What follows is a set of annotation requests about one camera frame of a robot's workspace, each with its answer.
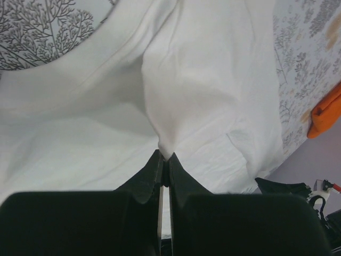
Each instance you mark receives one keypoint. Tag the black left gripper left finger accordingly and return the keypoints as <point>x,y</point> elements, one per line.
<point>124,221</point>

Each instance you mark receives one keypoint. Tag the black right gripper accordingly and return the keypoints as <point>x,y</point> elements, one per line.
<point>317,198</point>

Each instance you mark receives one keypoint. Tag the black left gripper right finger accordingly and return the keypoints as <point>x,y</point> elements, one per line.
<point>204,223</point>

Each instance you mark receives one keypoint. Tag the white t-shirt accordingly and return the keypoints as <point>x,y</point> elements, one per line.
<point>133,93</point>

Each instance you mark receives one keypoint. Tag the folded orange t-shirt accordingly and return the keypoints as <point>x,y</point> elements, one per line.
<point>325,114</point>

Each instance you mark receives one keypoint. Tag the floral patterned table mat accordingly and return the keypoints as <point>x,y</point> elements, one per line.
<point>301,66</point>

